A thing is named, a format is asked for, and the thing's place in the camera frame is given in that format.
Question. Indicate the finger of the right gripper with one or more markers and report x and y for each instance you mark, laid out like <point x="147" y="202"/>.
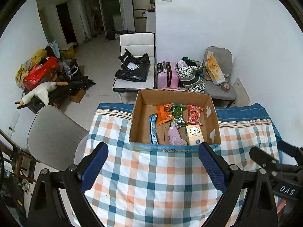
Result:
<point x="268" y="162"/>
<point x="291" y="150"/>

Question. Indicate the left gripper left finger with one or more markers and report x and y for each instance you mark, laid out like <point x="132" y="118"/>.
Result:
<point x="91" y="165"/>

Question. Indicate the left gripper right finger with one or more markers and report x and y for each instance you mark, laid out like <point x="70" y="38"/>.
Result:
<point x="209" y="160"/>

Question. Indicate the yellow tissue pack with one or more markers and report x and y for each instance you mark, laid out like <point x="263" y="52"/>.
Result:
<point x="194" y="135"/>

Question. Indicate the purple knotted towel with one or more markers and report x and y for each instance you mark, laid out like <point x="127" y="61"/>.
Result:
<point x="174" y="136"/>

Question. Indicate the red snack packet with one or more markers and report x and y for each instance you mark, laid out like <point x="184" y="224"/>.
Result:
<point x="194" y="115"/>

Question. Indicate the green snack packet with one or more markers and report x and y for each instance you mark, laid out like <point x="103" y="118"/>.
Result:
<point x="177" y="112"/>

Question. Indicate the orange snack packet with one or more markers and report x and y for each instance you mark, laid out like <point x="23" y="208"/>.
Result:
<point x="163" y="114"/>

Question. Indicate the blue long snack stick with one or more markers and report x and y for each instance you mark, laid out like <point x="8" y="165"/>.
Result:
<point x="152" y="129"/>

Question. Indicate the grey chair near table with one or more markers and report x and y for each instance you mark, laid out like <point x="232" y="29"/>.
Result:
<point x="53" y="138"/>

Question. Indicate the plaid checkered tablecloth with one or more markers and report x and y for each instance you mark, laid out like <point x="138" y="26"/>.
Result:
<point x="155" y="188"/>

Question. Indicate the wooden chair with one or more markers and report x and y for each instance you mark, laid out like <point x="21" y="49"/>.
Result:
<point x="16" y="158"/>

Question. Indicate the small cardboard box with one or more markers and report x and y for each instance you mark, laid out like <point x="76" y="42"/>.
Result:
<point x="77" y="97"/>

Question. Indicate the cardboard milk box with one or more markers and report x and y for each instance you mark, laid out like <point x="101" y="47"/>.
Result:
<point x="145" y="105"/>

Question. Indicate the tape roll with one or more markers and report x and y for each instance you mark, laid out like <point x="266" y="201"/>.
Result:
<point x="225" y="87"/>

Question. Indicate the white goose plush toy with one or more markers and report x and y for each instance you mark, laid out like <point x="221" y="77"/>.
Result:
<point x="42" y="92"/>

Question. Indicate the yellow paper bag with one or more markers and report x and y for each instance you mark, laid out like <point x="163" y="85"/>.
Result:
<point x="213" y="69"/>

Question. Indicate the patterned tote bag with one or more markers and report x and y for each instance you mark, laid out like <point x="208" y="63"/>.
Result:
<point x="189" y="73"/>

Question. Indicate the pink suitcase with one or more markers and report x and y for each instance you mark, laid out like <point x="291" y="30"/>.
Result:
<point x="166" y="75"/>

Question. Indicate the red plastic bag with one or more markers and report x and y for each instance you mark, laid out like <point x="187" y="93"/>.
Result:
<point x="37" y="73"/>

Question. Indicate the black plastic bag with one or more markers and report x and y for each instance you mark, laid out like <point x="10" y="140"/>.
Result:
<point x="133" y="69"/>

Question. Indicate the yellow cloth pile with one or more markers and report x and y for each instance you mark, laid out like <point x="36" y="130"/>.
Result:
<point x="28" y="65"/>

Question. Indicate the white padded chair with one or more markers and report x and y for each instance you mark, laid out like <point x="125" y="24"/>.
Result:
<point x="138" y="44"/>

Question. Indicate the grey chair by wall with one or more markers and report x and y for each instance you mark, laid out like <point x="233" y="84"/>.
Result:
<point x="225" y="60"/>

